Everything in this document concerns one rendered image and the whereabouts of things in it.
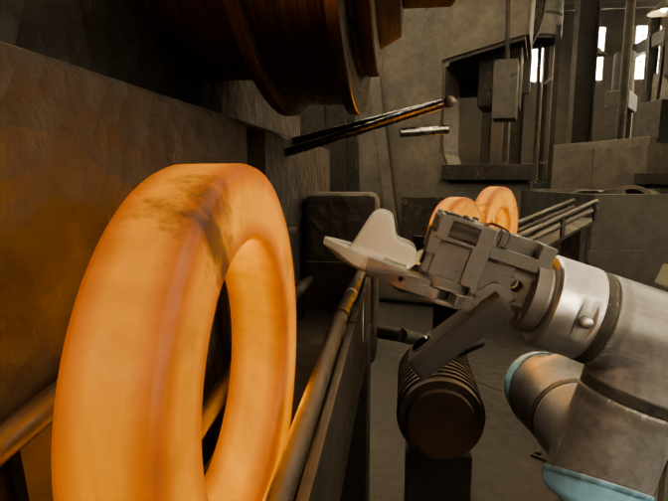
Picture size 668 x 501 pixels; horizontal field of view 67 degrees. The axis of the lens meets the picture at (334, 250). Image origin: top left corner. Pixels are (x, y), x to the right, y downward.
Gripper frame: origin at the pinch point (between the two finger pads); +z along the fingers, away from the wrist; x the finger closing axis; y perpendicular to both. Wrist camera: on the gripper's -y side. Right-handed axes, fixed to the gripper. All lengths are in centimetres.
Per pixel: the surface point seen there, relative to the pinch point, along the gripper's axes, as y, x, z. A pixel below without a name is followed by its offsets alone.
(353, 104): 13.5, 5.8, 1.8
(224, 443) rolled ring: -6.9, 26.0, 0.1
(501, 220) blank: 7, -60, -26
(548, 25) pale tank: 300, -835, -140
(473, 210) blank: 7, -46, -18
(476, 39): 93, -259, -17
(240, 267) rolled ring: 2.0, 24.6, 2.3
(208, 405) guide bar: -6.7, 23.4, 2.1
